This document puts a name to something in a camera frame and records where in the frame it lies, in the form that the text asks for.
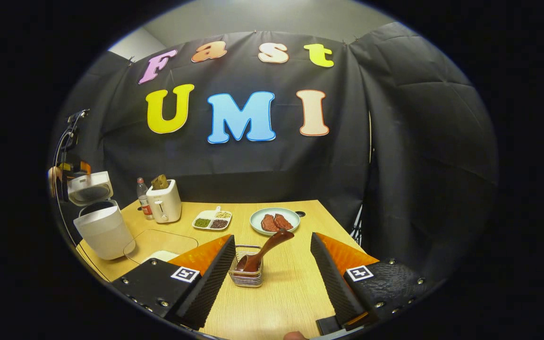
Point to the white toaster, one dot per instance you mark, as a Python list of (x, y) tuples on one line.
[(164, 205)]

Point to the brown toast slice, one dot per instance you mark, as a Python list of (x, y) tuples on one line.
[(160, 182)]

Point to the pale green plate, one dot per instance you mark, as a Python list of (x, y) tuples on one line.
[(258, 222)]

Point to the clear water bottle red label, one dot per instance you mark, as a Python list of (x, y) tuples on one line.
[(144, 203)]

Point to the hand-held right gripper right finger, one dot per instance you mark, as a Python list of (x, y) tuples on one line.
[(333, 288)]

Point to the brown meat piece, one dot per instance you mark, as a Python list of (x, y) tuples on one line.
[(284, 221), (268, 223)]

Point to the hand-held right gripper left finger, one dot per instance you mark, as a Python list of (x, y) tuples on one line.
[(210, 290)]

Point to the dark wooden spoon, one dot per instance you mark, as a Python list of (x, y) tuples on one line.
[(265, 248)]

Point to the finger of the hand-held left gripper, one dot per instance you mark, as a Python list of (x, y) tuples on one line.
[(80, 168)]

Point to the black backdrop cloth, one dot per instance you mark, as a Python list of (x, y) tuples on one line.
[(395, 165)]

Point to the clear tray of white rice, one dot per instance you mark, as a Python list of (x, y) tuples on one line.
[(158, 243)]

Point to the white rice cooker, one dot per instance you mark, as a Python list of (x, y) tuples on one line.
[(104, 231)]

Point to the white divided dish with beans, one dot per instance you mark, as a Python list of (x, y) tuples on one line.
[(211, 219)]

